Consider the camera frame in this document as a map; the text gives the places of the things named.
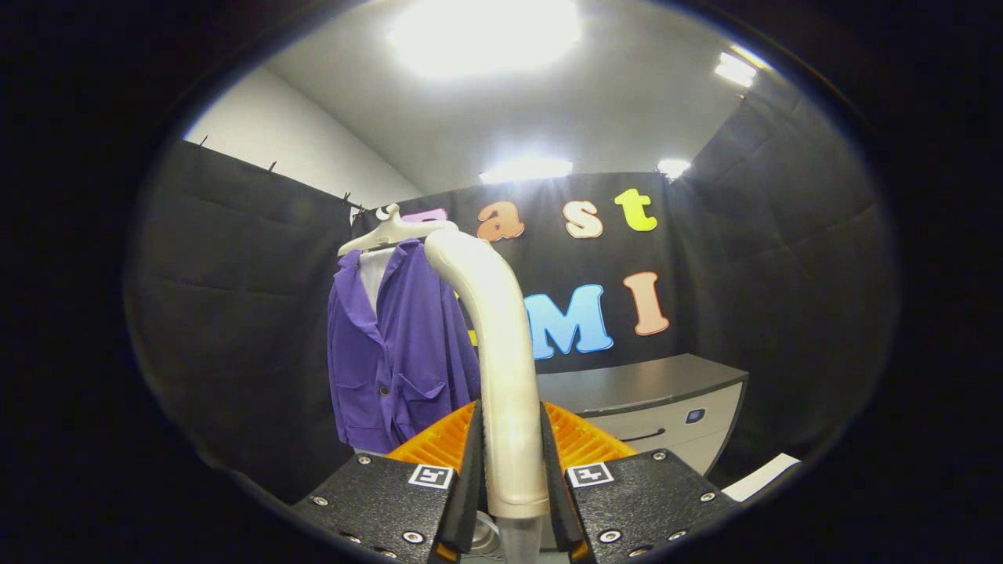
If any white garment steamer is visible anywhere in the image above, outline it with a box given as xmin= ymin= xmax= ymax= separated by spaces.
xmin=423 ymin=229 xmax=551 ymax=564

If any grey cabinet with black top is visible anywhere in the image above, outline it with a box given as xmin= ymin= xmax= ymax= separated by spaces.
xmin=535 ymin=352 xmax=749 ymax=479

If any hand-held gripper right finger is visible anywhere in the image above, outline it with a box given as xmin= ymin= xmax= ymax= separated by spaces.
xmin=541 ymin=399 xmax=741 ymax=563

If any large ceiling light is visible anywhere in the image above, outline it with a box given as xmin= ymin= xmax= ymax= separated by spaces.
xmin=389 ymin=0 xmax=582 ymax=78

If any double panel ceiling light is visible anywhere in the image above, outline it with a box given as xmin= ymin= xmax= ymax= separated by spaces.
xmin=713 ymin=51 xmax=759 ymax=89

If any cream plastic clothes hanger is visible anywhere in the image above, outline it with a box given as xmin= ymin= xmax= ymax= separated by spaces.
xmin=337 ymin=204 xmax=459 ymax=258

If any white paper sheet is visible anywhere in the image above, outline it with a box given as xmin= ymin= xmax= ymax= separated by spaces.
xmin=721 ymin=453 xmax=802 ymax=502

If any purple corduroy jacket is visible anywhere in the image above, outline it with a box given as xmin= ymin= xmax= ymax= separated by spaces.
xmin=327 ymin=239 xmax=481 ymax=455

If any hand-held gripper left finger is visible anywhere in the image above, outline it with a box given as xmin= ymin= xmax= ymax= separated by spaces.
xmin=291 ymin=399 xmax=480 ymax=563

